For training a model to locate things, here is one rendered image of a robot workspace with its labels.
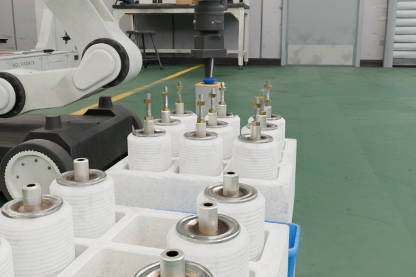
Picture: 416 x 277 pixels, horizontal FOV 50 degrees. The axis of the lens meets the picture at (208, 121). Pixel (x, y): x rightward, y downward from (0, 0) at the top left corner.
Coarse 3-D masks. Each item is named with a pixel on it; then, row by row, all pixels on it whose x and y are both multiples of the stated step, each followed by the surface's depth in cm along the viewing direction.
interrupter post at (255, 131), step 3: (252, 126) 92; (255, 126) 92; (258, 126) 92; (252, 129) 92; (255, 129) 92; (258, 129) 92; (252, 132) 93; (255, 132) 92; (258, 132) 92; (252, 135) 93; (255, 135) 92; (258, 135) 92; (252, 138) 93; (255, 138) 92; (258, 138) 93
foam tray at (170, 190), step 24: (288, 144) 117; (120, 168) 97; (288, 168) 97; (120, 192) 95; (144, 192) 93; (168, 192) 92; (192, 192) 91; (264, 192) 87; (288, 192) 86; (264, 216) 88; (288, 216) 90
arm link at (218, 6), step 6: (198, 0) 130; (204, 0) 128; (210, 0) 128; (216, 0) 128; (222, 0) 132; (198, 6) 128; (204, 6) 127; (210, 6) 127; (216, 6) 127; (222, 6) 129; (198, 12) 128; (204, 12) 127; (210, 12) 127; (216, 12) 127; (222, 12) 129
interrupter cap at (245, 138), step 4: (240, 136) 95; (244, 136) 95; (248, 136) 95; (264, 136) 95; (268, 136) 95; (240, 140) 92; (244, 140) 91; (248, 140) 91; (252, 140) 91; (256, 140) 91; (260, 140) 91; (264, 140) 91; (268, 140) 91; (272, 140) 92
